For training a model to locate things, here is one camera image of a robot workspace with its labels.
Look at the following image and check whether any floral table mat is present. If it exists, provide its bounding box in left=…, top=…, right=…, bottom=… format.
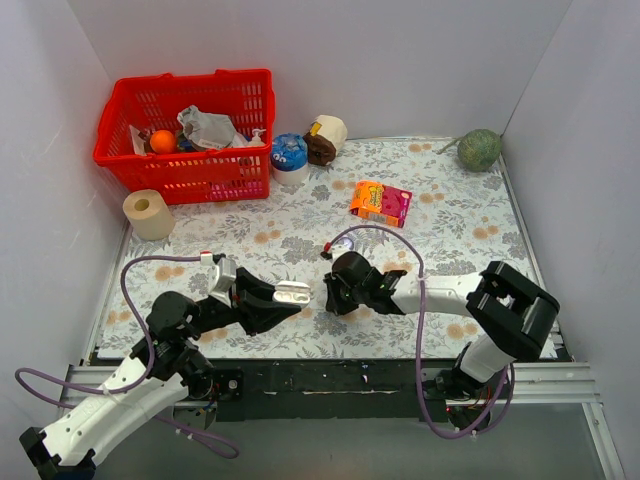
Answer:
left=97, top=137, right=559, bottom=360

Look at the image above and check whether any green melon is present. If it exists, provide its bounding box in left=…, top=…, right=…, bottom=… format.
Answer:
left=437, top=129, right=502, bottom=173

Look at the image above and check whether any orange fruit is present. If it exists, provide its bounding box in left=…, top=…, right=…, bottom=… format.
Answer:
left=149, top=130, right=177, bottom=155

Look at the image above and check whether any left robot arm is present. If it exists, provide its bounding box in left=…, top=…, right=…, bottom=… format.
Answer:
left=20, top=265, right=310, bottom=479

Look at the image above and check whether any blue white cup container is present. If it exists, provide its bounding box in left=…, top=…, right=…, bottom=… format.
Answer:
left=270, top=133, right=309, bottom=186

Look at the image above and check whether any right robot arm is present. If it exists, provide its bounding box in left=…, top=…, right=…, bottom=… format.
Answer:
left=322, top=251, right=560, bottom=440

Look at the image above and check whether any red plastic shopping basket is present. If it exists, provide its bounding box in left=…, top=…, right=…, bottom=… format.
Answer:
left=93, top=69, right=276, bottom=205

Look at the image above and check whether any purple earbud charging case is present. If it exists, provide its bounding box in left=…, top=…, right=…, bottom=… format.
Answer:
left=335, top=236, right=354, bottom=251

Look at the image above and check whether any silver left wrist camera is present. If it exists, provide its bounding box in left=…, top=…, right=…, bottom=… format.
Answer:
left=207, top=256, right=237, bottom=307

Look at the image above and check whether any grey crumpled bag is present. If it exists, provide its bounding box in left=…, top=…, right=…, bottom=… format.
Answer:
left=177, top=105, right=236, bottom=151

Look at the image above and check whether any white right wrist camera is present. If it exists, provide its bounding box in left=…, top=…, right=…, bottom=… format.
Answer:
left=322, top=244, right=349, bottom=262

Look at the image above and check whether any beige paper roll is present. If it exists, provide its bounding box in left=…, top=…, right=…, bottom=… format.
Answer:
left=122, top=189, right=175, bottom=241

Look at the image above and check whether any orange pink sponge box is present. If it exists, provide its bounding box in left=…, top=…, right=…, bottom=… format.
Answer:
left=349, top=181, right=413, bottom=228

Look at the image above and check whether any brown white plush toy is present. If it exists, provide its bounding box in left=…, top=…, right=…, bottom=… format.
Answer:
left=303, top=115, right=348, bottom=166

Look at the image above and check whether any white pump bottle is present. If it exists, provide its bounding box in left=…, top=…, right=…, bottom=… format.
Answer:
left=247, top=129, right=266, bottom=148

